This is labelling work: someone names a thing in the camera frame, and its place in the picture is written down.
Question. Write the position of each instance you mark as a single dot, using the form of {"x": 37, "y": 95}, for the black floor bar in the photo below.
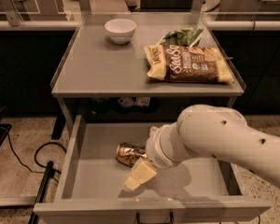
{"x": 42, "y": 190}

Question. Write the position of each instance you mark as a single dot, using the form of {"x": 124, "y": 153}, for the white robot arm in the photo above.
{"x": 210, "y": 131}

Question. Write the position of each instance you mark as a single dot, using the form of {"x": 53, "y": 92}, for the brown yellow chip bag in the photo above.
{"x": 173, "y": 63}

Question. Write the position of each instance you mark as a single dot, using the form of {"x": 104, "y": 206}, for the grey counter cabinet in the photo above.
{"x": 94, "y": 67}

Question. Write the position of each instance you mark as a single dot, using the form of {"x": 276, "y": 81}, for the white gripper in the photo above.
{"x": 156, "y": 149}

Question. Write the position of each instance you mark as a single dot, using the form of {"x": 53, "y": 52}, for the green snack bag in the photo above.
{"x": 188, "y": 37}

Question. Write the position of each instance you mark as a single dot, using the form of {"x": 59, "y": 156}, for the black drawer handle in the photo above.
{"x": 154, "y": 218}

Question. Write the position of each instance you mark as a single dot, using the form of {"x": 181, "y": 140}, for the grey open top drawer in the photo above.
{"x": 90, "y": 186}

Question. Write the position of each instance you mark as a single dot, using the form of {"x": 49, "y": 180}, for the white ceramic bowl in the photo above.
{"x": 120, "y": 31}

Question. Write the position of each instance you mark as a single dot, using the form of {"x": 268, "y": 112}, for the crushed orange soda can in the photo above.
{"x": 128, "y": 154}

